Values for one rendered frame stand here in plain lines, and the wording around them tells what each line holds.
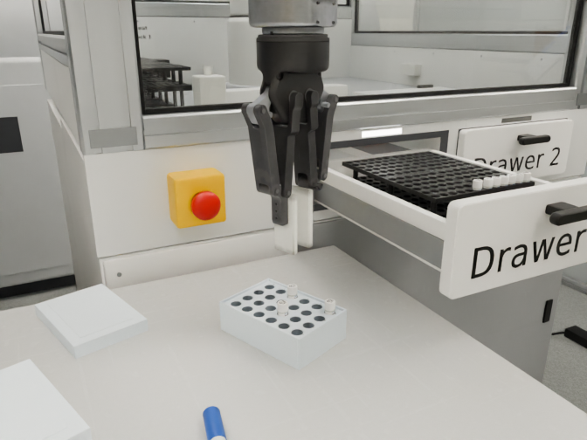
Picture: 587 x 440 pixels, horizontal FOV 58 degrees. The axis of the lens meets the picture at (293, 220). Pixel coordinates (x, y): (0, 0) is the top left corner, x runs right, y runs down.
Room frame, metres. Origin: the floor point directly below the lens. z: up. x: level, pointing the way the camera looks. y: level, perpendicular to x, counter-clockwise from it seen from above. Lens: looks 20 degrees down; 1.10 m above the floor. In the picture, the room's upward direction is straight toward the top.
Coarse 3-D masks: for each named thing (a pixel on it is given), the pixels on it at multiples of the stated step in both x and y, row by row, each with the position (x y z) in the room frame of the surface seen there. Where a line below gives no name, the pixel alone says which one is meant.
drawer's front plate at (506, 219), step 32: (512, 192) 0.56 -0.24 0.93; (544, 192) 0.57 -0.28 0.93; (576, 192) 0.60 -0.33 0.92; (448, 224) 0.53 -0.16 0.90; (480, 224) 0.53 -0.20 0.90; (512, 224) 0.55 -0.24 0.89; (544, 224) 0.58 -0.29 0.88; (576, 224) 0.60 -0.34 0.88; (448, 256) 0.52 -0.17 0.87; (480, 256) 0.53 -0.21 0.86; (512, 256) 0.55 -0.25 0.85; (576, 256) 0.61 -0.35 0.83; (448, 288) 0.52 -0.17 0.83; (480, 288) 0.54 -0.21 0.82
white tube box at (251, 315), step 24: (264, 288) 0.59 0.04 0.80; (240, 312) 0.53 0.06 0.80; (264, 312) 0.53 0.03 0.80; (288, 312) 0.53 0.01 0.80; (312, 312) 0.53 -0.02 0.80; (336, 312) 0.53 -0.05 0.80; (240, 336) 0.53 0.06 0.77; (264, 336) 0.50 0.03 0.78; (288, 336) 0.48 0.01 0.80; (312, 336) 0.49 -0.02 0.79; (336, 336) 0.52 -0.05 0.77; (288, 360) 0.48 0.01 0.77; (312, 360) 0.49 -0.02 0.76
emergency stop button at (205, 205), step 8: (200, 192) 0.67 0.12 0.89; (208, 192) 0.67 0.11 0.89; (192, 200) 0.67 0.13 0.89; (200, 200) 0.67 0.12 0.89; (208, 200) 0.67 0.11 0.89; (216, 200) 0.67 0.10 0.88; (192, 208) 0.66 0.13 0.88; (200, 208) 0.66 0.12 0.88; (208, 208) 0.67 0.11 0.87; (216, 208) 0.67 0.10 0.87; (200, 216) 0.67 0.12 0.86; (208, 216) 0.67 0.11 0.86
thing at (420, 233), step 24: (336, 168) 0.86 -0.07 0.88; (336, 192) 0.76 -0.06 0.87; (360, 192) 0.71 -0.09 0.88; (384, 192) 0.68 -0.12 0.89; (360, 216) 0.70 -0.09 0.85; (384, 216) 0.65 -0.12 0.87; (408, 216) 0.61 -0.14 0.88; (432, 216) 0.58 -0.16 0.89; (408, 240) 0.61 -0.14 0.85; (432, 240) 0.57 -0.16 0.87; (432, 264) 0.57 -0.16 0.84
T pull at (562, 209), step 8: (552, 208) 0.56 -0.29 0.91; (560, 208) 0.56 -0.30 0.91; (568, 208) 0.56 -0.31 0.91; (576, 208) 0.55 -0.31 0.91; (584, 208) 0.55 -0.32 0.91; (552, 216) 0.54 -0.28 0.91; (560, 216) 0.53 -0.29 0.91; (568, 216) 0.54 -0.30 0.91; (576, 216) 0.54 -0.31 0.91; (584, 216) 0.55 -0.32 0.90; (560, 224) 0.53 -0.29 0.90
